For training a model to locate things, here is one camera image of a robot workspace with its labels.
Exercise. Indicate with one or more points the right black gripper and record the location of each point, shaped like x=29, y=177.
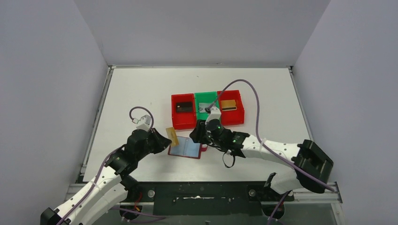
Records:
x=198, y=134

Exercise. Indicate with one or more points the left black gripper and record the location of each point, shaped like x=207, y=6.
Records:
x=156, y=141

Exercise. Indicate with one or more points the red leather card holder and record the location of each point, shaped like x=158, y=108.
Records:
x=187, y=148

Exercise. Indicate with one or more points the yellow credit card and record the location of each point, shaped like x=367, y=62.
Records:
x=171, y=133
x=228, y=105

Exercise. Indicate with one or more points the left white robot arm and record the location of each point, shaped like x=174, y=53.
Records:
x=112, y=184

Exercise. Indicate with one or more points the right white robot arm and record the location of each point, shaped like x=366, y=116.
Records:
x=309, y=166

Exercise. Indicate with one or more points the silver credit card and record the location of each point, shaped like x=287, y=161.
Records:
x=205, y=107

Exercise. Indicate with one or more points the black credit card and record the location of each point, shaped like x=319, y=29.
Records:
x=184, y=107

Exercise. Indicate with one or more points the right red plastic bin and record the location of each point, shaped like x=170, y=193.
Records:
x=237, y=116

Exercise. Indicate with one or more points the red plastic bin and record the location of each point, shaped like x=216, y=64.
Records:
x=182, y=121
x=237, y=116

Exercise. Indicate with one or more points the left red plastic bin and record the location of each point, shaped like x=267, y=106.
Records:
x=182, y=121

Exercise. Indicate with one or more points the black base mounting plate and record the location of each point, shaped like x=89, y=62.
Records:
x=252, y=198

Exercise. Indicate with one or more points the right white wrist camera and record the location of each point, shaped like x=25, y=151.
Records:
x=215, y=114

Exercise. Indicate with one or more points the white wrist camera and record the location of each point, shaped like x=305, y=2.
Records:
x=215, y=114
x=144, y=123

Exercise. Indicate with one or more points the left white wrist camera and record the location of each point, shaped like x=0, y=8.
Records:
x=144, y=123

